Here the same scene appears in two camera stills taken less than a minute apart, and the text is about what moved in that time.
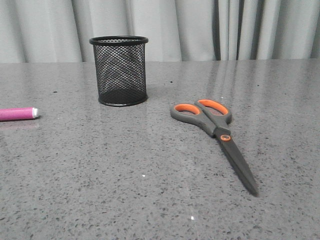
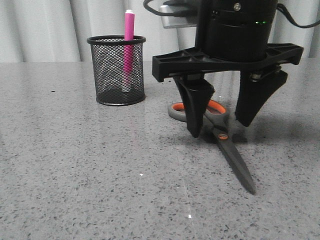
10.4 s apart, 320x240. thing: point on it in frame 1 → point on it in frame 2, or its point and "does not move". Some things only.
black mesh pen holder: (120, 66) does not move
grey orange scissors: (213, 116) does not move
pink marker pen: (10, 114) → (128, 50)
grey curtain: (60, 31) does not move
